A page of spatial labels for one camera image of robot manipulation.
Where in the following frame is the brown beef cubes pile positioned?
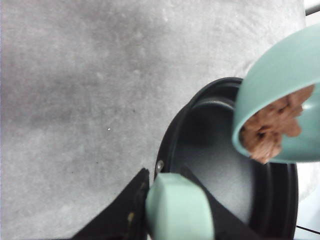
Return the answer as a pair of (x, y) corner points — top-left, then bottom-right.
(240, 84), (315, 164)

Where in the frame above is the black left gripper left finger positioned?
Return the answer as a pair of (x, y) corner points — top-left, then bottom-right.
(72, 168), (150, 240)

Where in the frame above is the black frying pan green handle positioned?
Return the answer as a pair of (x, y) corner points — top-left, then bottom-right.
(145, 77), (298, 240)

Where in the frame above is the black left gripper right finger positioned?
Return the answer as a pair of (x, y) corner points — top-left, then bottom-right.
(180, 166), (263, 240)

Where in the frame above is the teal green bowl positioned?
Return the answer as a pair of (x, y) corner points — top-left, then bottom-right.
(232, 24), (320, 163)

